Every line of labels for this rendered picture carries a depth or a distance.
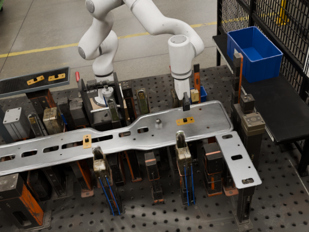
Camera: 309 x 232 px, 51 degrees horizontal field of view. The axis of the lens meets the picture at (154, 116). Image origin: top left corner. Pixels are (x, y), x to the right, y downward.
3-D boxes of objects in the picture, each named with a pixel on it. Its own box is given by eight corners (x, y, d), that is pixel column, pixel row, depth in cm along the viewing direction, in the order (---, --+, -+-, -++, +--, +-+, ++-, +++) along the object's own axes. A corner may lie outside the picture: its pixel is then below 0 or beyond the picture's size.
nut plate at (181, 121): (177, 125, 149) (177, 124, 148) (175, 120, 152) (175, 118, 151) (194, 122, 149) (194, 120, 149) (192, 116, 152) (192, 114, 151)
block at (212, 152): (205, 199, 153) (205, 162, 134) (199, 180, 162) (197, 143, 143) (225, 194, 154) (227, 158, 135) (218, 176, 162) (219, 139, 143)
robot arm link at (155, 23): (157, 0, 137) (201, 55, 134) (128, 14, 131) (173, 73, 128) (164, -15, 129) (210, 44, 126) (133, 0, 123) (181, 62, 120)
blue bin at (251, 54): (248, 84, 160) (251, 61, 151) (226, 52, 182) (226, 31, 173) (280, 76, 161) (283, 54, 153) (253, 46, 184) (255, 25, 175)
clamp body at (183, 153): (180, 209, 152) (174, 163, 128) (175, 188, 160) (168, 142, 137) (199, 205, 152) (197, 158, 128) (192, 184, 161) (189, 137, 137)
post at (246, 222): (239, 232, 140) (244, 195, 120) (231, 210, 148) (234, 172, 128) (254, 229, 140) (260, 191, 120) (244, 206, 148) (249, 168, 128)
